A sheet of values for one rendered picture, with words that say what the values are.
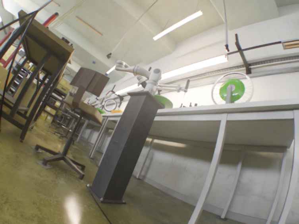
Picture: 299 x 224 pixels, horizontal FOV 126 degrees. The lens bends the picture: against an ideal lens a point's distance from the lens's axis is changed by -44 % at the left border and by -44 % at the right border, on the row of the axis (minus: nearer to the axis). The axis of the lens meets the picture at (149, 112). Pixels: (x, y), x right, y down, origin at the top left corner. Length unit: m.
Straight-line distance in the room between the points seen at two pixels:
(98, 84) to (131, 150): 0.60
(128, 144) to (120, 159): 0.12
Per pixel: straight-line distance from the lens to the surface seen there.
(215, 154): 0.93
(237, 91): 1.52
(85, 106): 1.21
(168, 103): 1.49
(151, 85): 1.17
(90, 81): 1.19
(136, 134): 0.98
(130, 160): 1.00
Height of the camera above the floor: 0.40
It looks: 19 degrees up
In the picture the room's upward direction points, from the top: 22 degrees clockwise
